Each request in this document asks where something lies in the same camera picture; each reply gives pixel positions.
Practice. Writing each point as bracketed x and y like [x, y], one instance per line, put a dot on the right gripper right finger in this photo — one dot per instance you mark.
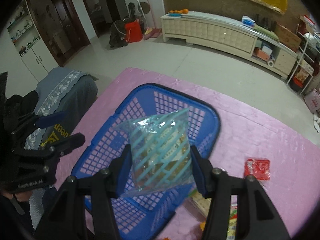
[257, 217]

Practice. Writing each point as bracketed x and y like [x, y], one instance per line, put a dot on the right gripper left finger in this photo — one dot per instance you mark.
[65, 217]

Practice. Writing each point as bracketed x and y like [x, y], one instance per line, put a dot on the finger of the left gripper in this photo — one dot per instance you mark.
[30, 122]
[59, 148]

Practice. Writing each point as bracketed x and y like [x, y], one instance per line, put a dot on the red yellow snack pouch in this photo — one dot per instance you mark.
[232, 221]

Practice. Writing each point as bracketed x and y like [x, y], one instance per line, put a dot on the small red snack packet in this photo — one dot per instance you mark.
[259, 168]

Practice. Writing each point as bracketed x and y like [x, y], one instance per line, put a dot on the green-edged cracker pack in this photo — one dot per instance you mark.
[200, 202]

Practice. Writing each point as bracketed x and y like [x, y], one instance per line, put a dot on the teal striped clear snack bag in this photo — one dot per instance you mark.
[160, 150]

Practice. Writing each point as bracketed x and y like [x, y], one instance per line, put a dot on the pink quilted table cover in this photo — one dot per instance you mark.
[245, 132]

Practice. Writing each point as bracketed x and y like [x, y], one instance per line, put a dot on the blue plastic basket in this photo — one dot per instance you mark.
[145, 216]

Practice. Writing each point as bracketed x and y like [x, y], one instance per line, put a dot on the black bag on floor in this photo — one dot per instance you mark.
[118, 35]

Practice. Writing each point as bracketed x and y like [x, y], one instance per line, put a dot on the white slippers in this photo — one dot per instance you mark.
[316, 122]

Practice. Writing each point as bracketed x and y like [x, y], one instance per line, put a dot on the dark wooden door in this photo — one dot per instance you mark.
[59, 26]

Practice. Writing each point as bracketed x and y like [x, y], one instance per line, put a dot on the red shopping bag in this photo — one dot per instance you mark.
[133, 32]

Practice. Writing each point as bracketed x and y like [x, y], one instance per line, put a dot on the pink tote bag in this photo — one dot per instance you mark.
[312, 100]

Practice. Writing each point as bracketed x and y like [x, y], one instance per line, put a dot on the broom and dustpan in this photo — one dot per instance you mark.
[151, 29]

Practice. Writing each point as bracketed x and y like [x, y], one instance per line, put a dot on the plate of oranges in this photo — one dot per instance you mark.
[178, 13]

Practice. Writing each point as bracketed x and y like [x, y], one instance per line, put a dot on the white metal shelf rack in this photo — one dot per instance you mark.
[306, 66]

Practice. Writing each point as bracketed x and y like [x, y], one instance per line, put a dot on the cardboard box on cabinet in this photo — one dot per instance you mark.
[287, 37]

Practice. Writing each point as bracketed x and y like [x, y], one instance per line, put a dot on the green folded cloth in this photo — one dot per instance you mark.
[266, 32]

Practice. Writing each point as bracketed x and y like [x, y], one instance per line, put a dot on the cream TV cabinet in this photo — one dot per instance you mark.
[231, 36]

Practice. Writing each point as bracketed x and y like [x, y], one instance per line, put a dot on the blue tissue box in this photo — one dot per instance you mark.
[247, 21]

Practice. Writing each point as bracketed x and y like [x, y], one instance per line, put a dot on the white wall cupboard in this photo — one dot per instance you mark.
[29, 44]

